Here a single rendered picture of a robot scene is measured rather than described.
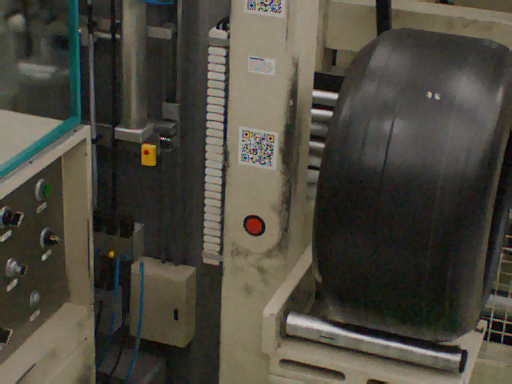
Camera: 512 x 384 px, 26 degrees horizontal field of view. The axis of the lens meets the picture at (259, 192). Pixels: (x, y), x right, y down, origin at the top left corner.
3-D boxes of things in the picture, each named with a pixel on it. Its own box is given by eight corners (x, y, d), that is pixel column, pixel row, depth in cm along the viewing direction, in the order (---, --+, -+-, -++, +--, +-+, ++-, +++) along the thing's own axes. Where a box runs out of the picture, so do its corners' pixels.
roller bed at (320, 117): (282, 212, 256) (290, 89, 244) (302, 187, 269) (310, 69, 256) (367, 228, 250) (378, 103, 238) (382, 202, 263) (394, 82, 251)
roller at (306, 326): (278, 337, 212) (279, 316, 211) (286, 325, 216) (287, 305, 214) (462, 378, 202) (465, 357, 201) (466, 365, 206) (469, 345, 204)
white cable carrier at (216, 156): (202, 262, 222) (208, 29, 202) (211, 251, 227) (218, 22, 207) (223, 266, 221) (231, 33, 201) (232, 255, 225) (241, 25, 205)
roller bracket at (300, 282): (259, 355, 211) (261, 311, 207) (320, 263, 245) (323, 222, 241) (276, 359, 210) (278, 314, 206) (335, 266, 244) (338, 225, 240)
